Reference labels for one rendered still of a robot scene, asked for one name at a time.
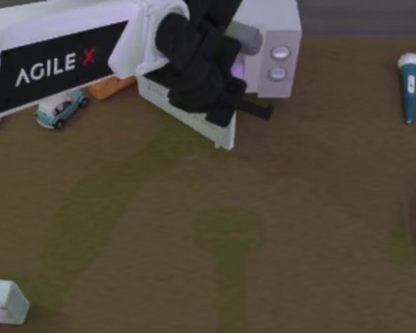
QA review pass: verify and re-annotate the white toy microwave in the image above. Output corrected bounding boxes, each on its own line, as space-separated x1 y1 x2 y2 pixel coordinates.
136 0 304 151

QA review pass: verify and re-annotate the orange bread piece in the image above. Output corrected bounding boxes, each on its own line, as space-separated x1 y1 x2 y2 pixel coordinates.
88 76 137 102

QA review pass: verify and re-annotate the teal and white toy car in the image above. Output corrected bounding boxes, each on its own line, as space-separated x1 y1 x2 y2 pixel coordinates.
34 89 89 130

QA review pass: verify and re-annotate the teal and white microphone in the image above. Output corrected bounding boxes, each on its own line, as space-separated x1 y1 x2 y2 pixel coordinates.
397 52 416 126

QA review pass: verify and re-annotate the white box with red base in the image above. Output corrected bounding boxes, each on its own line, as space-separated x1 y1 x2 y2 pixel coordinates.
0 278 31 326

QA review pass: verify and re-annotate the grey cylindrical wrist camera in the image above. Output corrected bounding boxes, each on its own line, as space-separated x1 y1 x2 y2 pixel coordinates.
225 21 263 56

